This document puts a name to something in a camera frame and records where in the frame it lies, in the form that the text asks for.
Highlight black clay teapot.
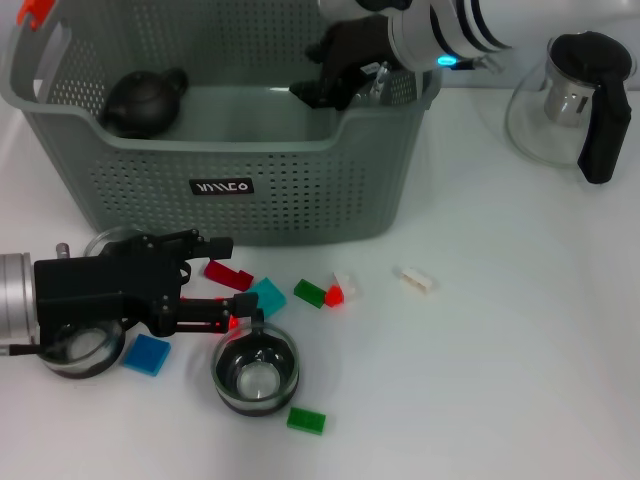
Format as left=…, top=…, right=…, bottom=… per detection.
left=99, top=66, right=190, bottom=140

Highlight dark red long block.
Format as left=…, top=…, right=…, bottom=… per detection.
left=203, top=259, right=254, bottom=292

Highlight teal square block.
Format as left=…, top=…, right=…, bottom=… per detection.
left=243, top=276, right=289, bottom=320

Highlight grey perforated storage bin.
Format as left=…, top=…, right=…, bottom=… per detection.
left=0, top=0, right=444, bottom=249

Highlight blue square block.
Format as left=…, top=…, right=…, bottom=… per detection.
left=122, top=333, right=171, bottom=376

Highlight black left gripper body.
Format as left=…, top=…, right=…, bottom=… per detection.
left=33, top=232, right=189, bottom=346

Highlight bright green block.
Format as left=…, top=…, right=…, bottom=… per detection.
left=286, top=407, right=327, bottom=436

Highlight orange bin handle clip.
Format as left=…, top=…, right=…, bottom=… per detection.
left=16, top=0, right=56, bottom=29

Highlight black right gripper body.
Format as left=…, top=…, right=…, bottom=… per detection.
left=318, top=16, right=402, bottom=100

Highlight dark green block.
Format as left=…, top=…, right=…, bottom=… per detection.
left=293, top=278, right=329, bottom=311

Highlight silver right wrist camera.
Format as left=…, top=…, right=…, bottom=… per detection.
left=319, top=0, right=411, bottom=16

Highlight glass teapot black handle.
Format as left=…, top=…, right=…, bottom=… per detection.
left=504, top=30, right=637, bottom=186

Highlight right arm cable silver plugs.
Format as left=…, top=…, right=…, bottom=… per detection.
left=372, top=53, right=504, bottom=96

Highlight white ridged block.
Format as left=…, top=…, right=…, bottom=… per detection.
left=399, top=267, right=434, bottom=296

